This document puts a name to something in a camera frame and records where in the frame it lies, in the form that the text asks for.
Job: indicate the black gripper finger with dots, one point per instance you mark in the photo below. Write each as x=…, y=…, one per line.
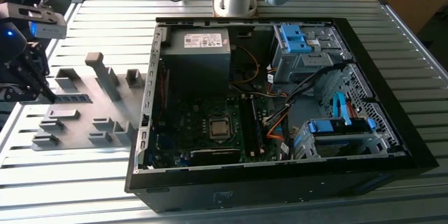
x=17, y=94
x=40, y=77

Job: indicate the RAM stick with black chips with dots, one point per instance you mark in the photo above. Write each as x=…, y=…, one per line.
x=258, y=129

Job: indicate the grey parts rack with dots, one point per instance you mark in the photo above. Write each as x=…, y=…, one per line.
x=97, y=108

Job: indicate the grey power supply unit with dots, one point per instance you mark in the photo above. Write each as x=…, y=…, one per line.
x=196, y=64

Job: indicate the green motherboard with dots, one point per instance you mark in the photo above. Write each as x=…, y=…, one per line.
x=185, y=129

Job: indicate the CPU socket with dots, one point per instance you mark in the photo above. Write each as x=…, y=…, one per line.
x=220, y=128

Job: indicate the black graphics card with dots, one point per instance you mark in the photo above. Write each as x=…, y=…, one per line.
x=213, y=157

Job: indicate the black PC case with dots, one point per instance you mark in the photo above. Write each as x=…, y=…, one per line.
x=244, y=190

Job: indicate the grey optical drive cage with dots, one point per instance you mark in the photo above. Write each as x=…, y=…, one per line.
x=293, y=66

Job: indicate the grey disk bay cage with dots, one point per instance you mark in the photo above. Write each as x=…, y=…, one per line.
x=304, y=150

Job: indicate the blue disk carrier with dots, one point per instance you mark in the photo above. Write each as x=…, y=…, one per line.
x=325, y=126

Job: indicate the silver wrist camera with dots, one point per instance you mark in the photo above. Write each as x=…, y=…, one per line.
x=50, y=31

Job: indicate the black camera bracket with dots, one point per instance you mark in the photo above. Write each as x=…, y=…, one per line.
x=10, y=10

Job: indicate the blue drive latch bracket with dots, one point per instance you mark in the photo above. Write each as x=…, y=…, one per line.
x=293, y=40

